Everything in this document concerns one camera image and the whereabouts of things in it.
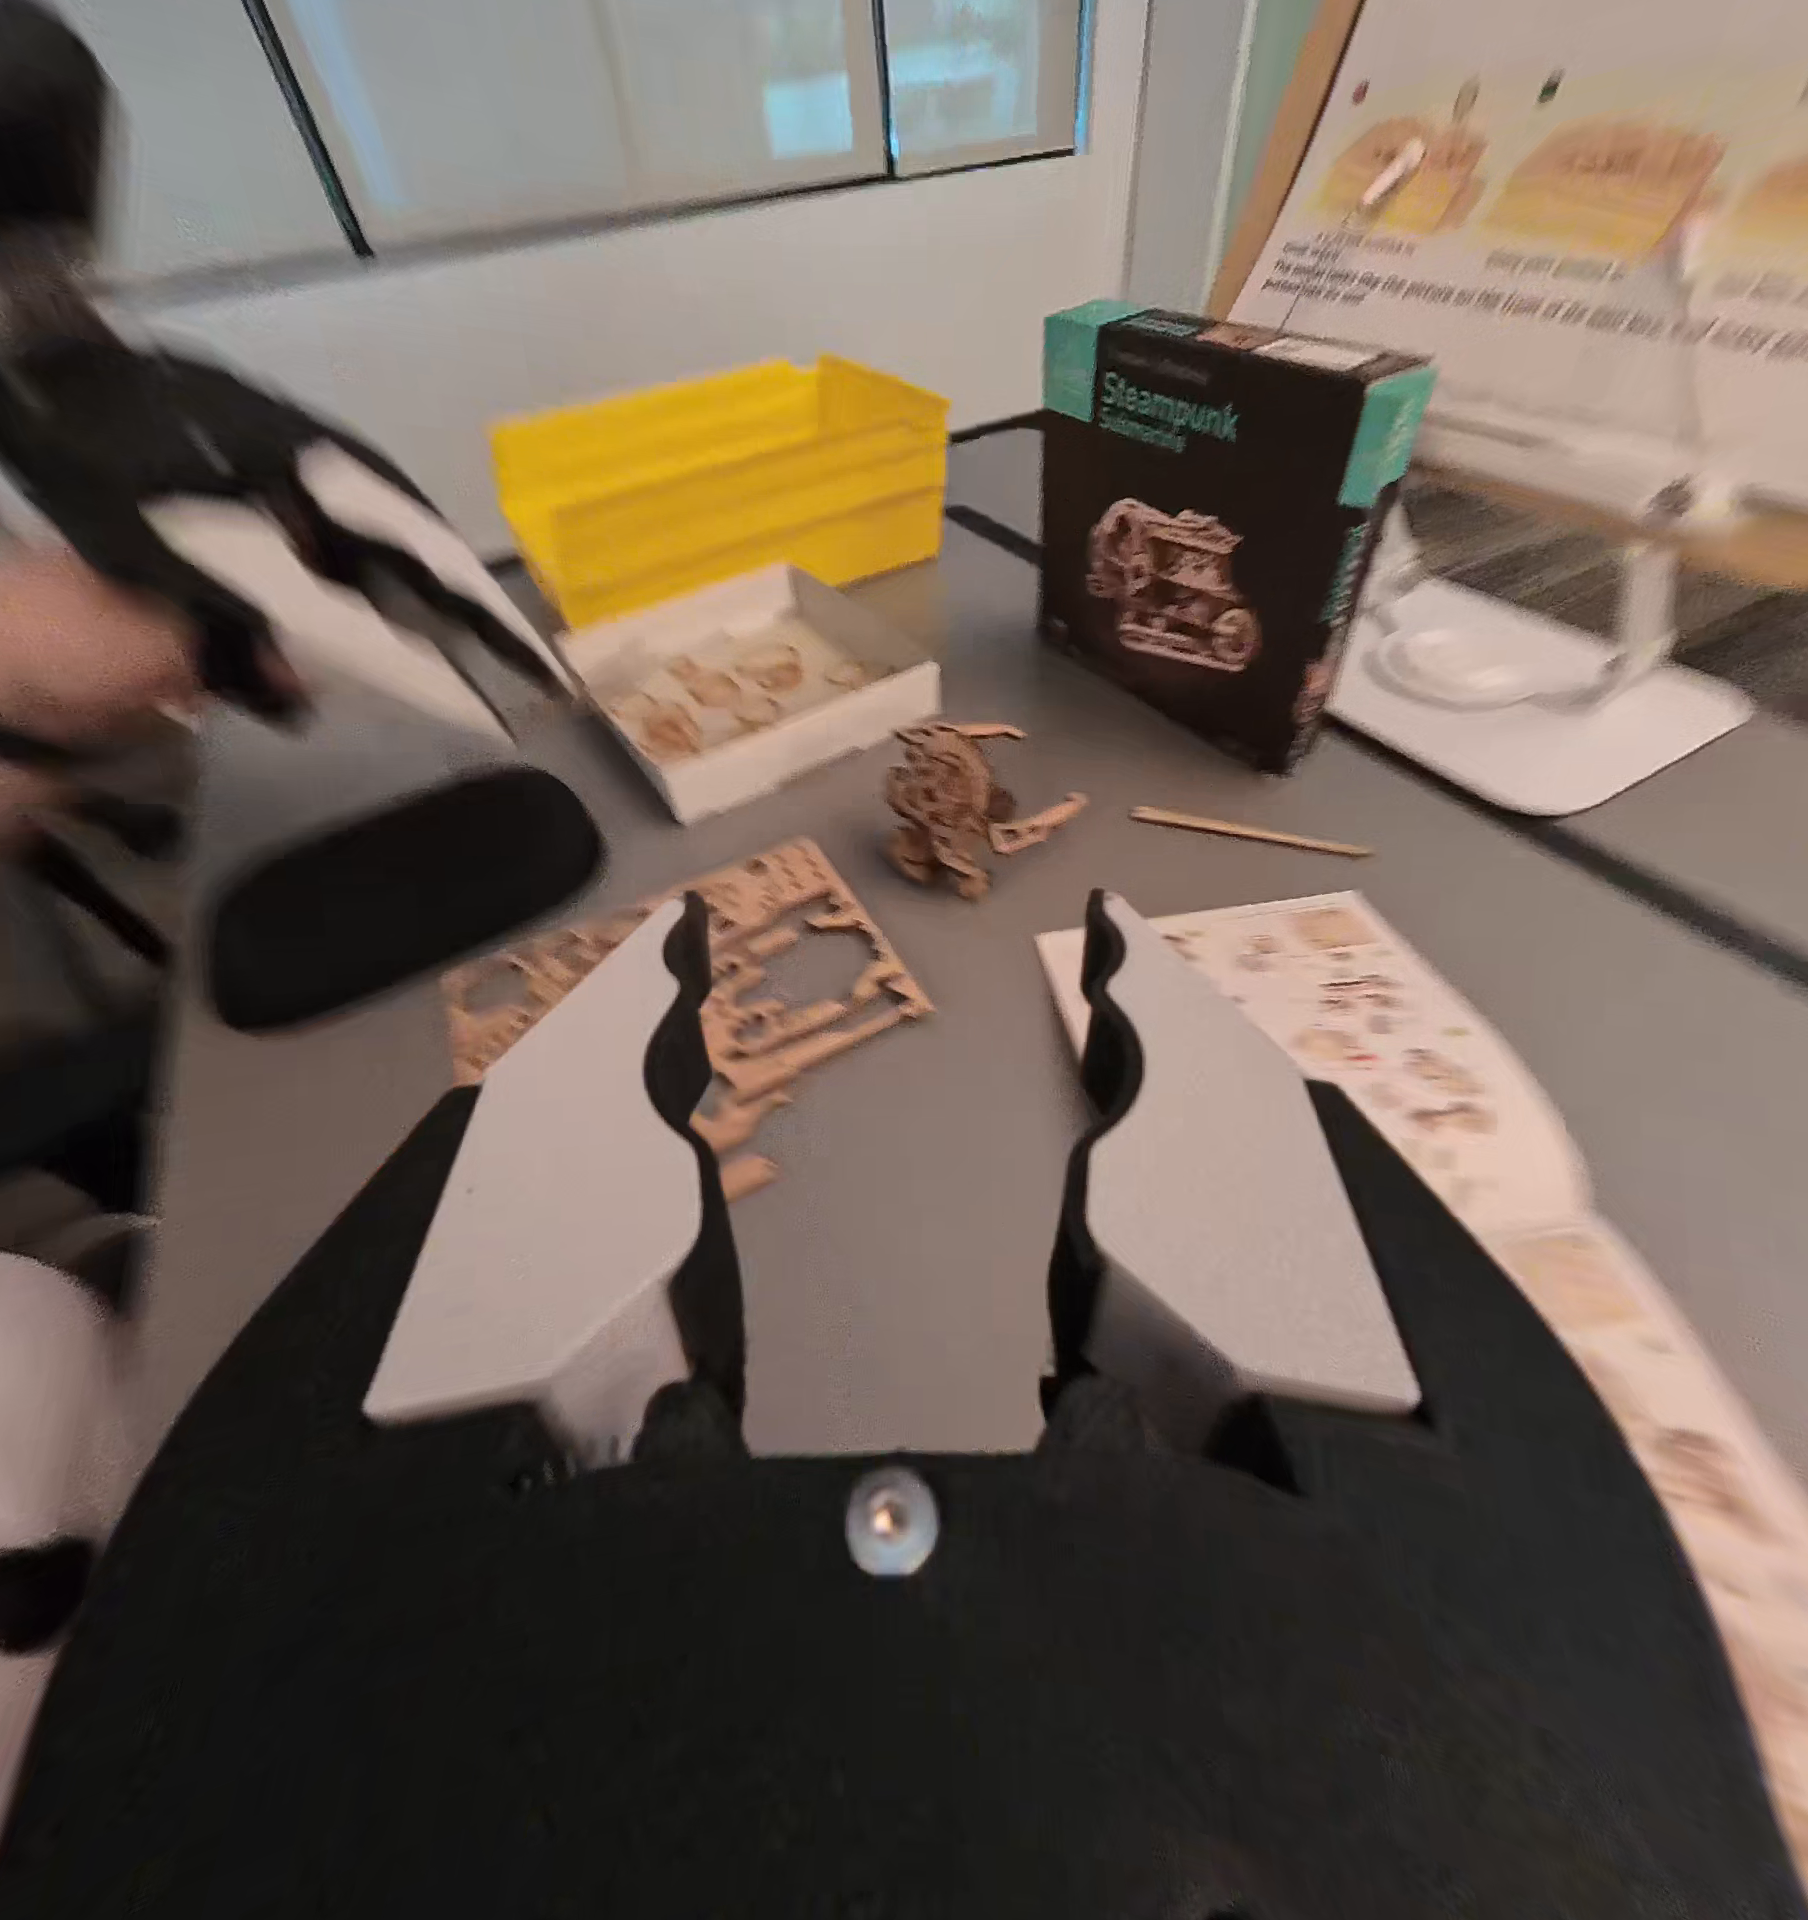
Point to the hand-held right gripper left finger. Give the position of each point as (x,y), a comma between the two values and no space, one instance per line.
(560,1194)

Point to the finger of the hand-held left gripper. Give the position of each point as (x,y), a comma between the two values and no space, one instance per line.
(307,598)
(442,571)

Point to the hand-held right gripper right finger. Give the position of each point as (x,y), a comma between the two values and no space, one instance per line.
(1217,1194)

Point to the illustrated instruction booklet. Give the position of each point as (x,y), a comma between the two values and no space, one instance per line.
(1385,1014)

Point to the wooden parts sheet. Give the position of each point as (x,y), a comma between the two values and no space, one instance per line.
(784,975)

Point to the pile of loose wooden parts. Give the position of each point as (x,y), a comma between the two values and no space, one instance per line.
(723,690)

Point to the wooden mechanical model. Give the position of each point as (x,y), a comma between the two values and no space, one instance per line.
(938,807)

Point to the black model kit box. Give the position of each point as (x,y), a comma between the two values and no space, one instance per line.
(1208,555)

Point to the person's left hand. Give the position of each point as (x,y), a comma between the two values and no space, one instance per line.
(48,659)

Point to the yellow plastic bin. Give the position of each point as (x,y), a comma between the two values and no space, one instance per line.
(723,477)

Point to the thin wooden stick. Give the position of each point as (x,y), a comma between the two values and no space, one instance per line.
(1252,828)

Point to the white cardboard tray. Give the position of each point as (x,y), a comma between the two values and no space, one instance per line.
(834,740)

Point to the window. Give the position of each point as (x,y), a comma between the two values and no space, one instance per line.
(620,91)

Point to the white stand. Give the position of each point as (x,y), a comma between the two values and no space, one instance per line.
(1595,751)

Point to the instruction poster board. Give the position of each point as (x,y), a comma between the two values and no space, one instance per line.
(1595,227)

